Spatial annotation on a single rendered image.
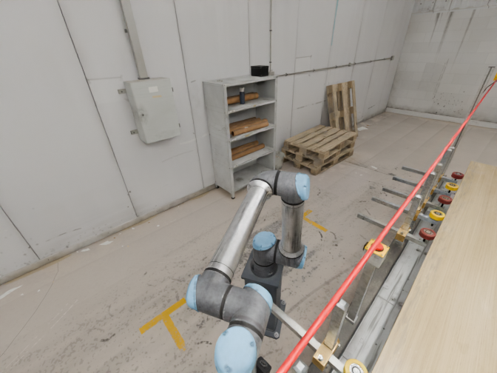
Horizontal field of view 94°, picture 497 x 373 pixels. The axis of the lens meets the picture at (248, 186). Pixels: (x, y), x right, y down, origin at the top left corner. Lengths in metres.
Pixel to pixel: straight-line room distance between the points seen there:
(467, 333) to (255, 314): 0.98
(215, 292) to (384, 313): 1.16
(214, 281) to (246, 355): 0.21
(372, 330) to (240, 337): 1.06
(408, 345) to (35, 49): 3.03
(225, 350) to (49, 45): 2.57
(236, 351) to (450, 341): 0.96
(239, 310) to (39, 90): 2.46
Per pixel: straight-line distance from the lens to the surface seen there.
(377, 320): 1.62
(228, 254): 0.75
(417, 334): 1.31
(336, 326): 1.05
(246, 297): 0.67
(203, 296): 0.70
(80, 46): 2.75
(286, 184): 1.00
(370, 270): 1.14
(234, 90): 3.46
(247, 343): 0.60
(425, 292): 1.46
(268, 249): 1.48
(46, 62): 2.72
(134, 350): 2.29
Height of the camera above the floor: 1.93
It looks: 32 degrees down
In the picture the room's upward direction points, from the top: 2 degrees counter-clockwise
